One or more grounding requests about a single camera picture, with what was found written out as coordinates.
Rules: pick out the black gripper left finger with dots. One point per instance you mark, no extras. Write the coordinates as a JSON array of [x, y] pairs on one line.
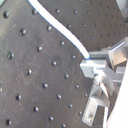
[[103, 63]]

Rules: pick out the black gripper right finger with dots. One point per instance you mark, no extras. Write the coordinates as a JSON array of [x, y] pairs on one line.
[[97, 97]]

